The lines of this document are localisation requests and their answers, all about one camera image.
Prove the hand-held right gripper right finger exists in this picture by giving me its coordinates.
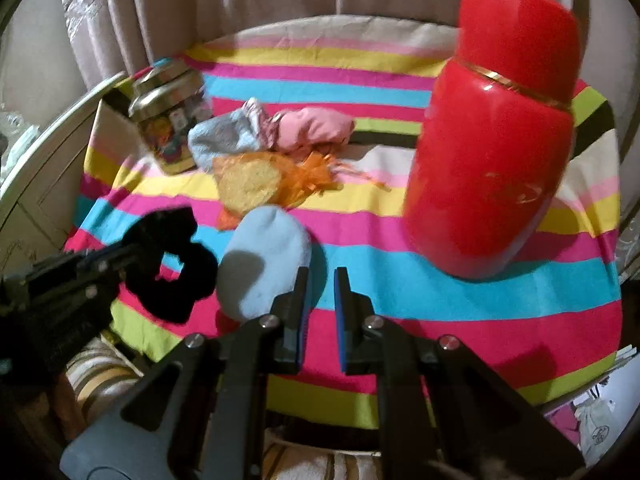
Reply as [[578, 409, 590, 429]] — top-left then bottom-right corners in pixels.
[[334, 266, 586, 480]]

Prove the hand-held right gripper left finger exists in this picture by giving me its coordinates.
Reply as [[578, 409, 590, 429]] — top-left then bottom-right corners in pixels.
[[60, 266, 311, 480]]

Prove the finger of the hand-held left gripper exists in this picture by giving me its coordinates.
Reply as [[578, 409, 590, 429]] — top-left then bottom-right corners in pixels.
[[27, 239, 164, 287], [0, 270, 132, 322]]

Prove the light blue sock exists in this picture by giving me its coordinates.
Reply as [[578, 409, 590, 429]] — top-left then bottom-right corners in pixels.
[[187, 110, 266, 173], [216, 206, 313, 322]]

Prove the black scrunchie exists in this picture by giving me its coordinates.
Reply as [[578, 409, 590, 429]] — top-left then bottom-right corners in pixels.
[[120, 206, 219, 323]]

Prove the rainbow striped tablecloth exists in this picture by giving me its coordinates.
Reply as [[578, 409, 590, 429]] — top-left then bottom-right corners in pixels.
[[62, 15, 626, 431]]

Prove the brown striped towel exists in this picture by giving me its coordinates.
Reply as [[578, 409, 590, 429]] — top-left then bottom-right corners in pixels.
[[65, 340, 386, 480]]

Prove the white carved cabinet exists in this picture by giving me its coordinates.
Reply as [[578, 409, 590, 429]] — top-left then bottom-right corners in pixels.
[[0, 71, 128, 281]]

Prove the orange organza bag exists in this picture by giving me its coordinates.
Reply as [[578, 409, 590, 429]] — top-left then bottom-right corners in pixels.
[[212, 150, 391, 231]]

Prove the glass jar with gold lid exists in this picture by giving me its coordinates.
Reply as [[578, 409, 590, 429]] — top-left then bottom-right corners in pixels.
[[127, 60, 213, 176]]

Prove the pale pink cloth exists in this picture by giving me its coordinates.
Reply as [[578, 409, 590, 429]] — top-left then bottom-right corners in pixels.
[[272, 107, 356, 155]]

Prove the pink white patterned pouch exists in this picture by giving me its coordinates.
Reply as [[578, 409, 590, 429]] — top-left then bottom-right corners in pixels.
[[242, 99, 283, 151]]

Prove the red canister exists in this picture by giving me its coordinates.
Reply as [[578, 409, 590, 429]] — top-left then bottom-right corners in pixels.
[[404, 0, 583, 281]]

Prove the white printed cloth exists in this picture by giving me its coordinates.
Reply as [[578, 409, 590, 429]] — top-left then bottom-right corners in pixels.
[[574, 395, 620, 467]]

